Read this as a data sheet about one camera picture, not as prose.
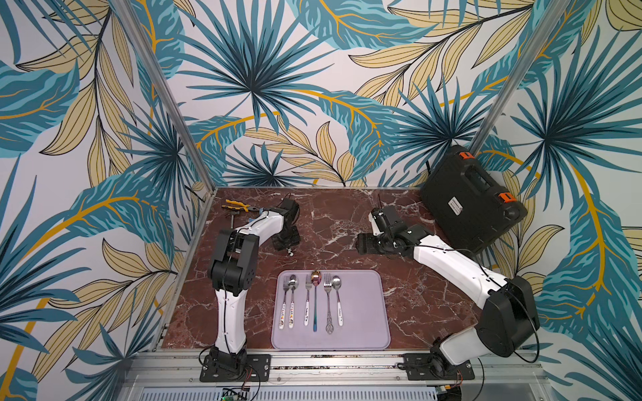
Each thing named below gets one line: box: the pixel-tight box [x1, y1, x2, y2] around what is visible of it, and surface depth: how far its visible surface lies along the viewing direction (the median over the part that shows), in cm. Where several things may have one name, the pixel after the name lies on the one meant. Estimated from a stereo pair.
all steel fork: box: [323, 272, 335, 336], surface depth 85 cm
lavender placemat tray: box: [270, 269, 392, 351], surface depth 86 cm
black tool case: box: [421, 144, 528, 255], surface depth 91 cm
